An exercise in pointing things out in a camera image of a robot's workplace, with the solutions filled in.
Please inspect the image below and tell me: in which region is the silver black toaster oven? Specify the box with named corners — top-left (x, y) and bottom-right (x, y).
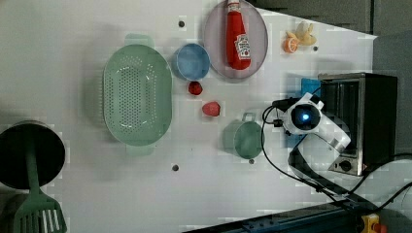
top-left (286, 72), bottom-right (398, 177)

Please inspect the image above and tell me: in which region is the pink red fruit toy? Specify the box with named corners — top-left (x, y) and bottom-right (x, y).
top-left (202, 101), bottom-right (221, 117)

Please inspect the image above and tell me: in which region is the red strawberry toy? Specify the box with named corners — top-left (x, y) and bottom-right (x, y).
top-left (189, 82), bottom-right (203, 95)

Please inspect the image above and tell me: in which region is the blue cup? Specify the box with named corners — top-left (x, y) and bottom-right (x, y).
top-left (171, 44), bottom-right (211, 81)

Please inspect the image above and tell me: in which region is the red plush ketchup bottle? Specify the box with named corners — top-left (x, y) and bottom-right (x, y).
top-left (225, 0), bottom-right (252, 70)

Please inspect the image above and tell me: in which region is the green oval colander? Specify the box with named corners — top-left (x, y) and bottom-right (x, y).
top-left (102, 34), bottom-right (172, 156)

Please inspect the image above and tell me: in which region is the grey round plate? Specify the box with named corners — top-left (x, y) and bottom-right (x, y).
top-left (202, 0), bottom-right (268, 80)

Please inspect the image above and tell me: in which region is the orange slice toy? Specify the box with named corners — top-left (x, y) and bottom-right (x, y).
top-left (284, 38), bottom-right (298, 53)

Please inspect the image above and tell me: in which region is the peeled banana toy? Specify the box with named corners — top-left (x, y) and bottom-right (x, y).
top-left (287, 21), bottom-right (317, 46)

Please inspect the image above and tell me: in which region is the black round utensil holder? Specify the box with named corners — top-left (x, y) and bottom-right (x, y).
top-left (0, 120), bottom-right (66, 189)

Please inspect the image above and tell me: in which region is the green slotted spatula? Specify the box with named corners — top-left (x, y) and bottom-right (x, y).
top-left (13, 131), bottom-right (67, 233)

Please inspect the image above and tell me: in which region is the yellow red emergency button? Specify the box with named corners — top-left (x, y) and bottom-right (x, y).
top-left (361, 214), bottom-right (388, 233)

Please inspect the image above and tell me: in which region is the green cup with handle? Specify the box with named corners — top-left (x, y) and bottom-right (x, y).
top-left (223, 113), bottom-right (265, 159)

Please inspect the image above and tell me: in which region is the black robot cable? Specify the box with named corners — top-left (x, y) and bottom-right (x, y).
top-left (260, 98), bottom-right (412, 212)

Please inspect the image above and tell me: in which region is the blue metal frame rail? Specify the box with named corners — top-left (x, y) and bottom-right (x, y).
top-left (184, 201), bottom-right (365, 233)

